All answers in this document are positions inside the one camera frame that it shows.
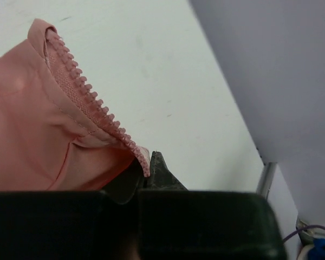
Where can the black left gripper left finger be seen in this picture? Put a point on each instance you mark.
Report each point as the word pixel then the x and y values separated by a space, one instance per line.
pixel 123 187

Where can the aluminium table edge rail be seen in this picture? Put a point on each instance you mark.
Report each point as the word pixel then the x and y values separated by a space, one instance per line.
pixel 266 179

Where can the pink and cream printed jacket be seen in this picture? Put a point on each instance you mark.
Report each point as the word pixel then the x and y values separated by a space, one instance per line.
pixel 55 133

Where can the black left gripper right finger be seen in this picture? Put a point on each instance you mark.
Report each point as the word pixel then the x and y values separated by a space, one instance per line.
pixel 160 176

